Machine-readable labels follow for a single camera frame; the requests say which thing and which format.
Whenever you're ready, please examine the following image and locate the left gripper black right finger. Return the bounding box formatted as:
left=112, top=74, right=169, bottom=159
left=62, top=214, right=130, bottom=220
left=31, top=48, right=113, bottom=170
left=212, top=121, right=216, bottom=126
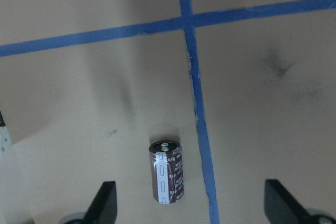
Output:
left=264, top=179, right=313, bottom=224

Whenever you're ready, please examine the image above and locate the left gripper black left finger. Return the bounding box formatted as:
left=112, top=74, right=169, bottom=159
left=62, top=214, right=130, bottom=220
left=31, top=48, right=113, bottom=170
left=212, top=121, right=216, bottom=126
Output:
left=83, top=181, right=118, bottom=224

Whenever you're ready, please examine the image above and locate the brown cylindrical capacitor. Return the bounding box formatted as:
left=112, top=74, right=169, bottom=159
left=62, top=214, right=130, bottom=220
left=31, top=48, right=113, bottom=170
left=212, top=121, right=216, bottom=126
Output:
left=149, top=140, right=184, bottom=205

